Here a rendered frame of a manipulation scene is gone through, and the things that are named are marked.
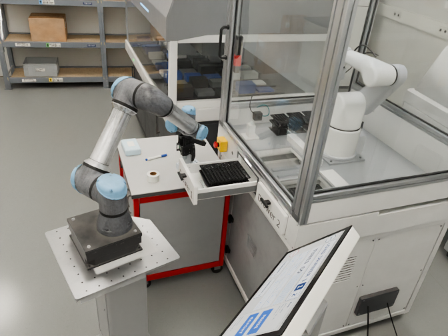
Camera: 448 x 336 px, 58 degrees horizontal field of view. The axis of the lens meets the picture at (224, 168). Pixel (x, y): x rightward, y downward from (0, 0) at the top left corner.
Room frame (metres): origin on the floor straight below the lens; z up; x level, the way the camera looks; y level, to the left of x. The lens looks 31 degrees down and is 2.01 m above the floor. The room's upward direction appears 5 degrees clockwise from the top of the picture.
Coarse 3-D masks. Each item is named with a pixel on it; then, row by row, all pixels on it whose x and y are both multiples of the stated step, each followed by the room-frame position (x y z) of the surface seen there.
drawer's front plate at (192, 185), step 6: (180, 162) 1.84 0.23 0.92; (180, 168) 1.83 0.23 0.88; (186, 168) 1.76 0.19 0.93; (186, 174) 1.73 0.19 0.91; (186, 180) 1.73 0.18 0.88; (192, 180) 1.66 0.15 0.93; (186, 186) 1.72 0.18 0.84; (192, 186) 1.63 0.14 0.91; (192, 192) 1.63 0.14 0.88; (192, 198) 1.62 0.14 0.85
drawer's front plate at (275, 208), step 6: (258, 186) 1.69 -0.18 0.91; (264, 186) 1.66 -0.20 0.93; (258, 192) 1.68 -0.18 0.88; (264, 192) 1.63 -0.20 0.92; (264, 198) 1.62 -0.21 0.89; (270, 198) 1.57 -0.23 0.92; (276, 204) 1.52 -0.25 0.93; (264, 210) 1.60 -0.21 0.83; (270, 210) 1.55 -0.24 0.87; (276, 210) 1.50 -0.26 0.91; (282, 210) 1.48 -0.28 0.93; (276, 216) 1.50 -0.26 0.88; (282, 216) 1.45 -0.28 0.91; (276, 222) 1.49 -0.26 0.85; (282, 222) 1.44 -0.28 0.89; (276, 228) 1.48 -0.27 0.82; (282, 228) 1.43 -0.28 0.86; (282, 234) 1.43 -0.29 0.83
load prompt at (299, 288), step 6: (324, 246) 1.01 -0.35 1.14; (330, 246) 0.98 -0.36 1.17; (324, 252) 0.96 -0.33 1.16; (318, 258) 0.94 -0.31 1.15; (312, 264) 0.92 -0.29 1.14; (318, 264) 0.90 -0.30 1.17; (312, 270) 0.88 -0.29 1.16; (306, 276) 0.86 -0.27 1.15; (300, 282) 0.84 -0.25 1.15; (306, 282) 0.82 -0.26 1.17; (294, 288) 0.82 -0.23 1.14; (300, 288) 0.80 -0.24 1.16; (294, 294) 0.79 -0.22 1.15; (288, 300) 0.77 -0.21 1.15
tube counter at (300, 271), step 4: (300, 268) 0.94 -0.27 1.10; (304, 268) 0.93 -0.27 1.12; (296, 272) 0.93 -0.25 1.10; (300, 272) 0.91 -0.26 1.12; (296, 276) 0.90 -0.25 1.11; (292, 280) 0.89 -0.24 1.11; (296, 280) 0.87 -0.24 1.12; (288, 284) 0.87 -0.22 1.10; (292, 284) 0.86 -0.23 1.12; (284, 288) 0.86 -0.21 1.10; (288, 288) 0.85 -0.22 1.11; (284, 292) 0.83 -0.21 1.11; (288, 292) 0.82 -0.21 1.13; (280, 296) 0.82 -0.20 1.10; (284, 296) 0.81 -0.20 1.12; (276, 300) 0.81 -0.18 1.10; (280, 300) 0.80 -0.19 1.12; (272, 304) 0.80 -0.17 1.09
